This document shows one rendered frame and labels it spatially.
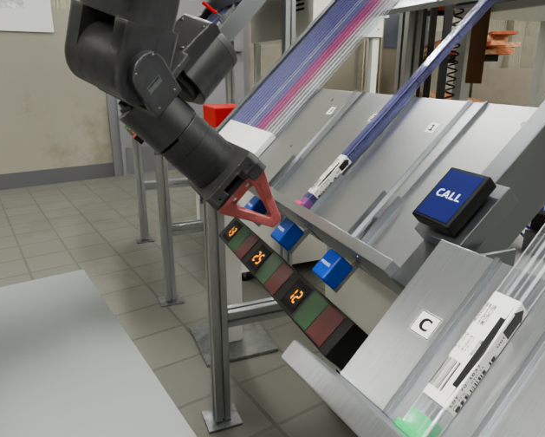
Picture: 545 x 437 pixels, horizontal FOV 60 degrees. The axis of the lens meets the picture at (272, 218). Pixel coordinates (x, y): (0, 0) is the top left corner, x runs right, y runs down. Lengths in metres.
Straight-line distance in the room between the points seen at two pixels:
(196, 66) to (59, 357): 0.33
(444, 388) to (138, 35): 0.32
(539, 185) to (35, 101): 3.81
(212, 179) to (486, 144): 0.26
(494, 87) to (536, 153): 6.33
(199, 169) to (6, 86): 3.58
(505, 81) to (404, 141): 6.16
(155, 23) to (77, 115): 3.70
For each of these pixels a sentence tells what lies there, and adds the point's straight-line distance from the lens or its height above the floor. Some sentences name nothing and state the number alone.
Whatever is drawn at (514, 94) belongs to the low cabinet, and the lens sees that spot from 6.63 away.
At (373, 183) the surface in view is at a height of 0.77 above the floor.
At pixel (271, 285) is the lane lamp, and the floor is 0.65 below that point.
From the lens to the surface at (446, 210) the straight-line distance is 0.37.
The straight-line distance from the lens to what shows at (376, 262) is 0.41.
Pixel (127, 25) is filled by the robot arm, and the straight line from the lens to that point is 0.40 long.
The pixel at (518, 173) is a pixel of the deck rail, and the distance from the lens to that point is 0.43.
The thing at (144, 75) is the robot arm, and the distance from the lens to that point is 0.41.
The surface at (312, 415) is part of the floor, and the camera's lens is 1.36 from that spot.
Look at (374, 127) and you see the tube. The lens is 0.58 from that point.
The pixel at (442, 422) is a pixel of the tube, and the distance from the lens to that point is 0.24.
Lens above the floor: 0.89
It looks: 18 degrees down
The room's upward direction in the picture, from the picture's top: straight up
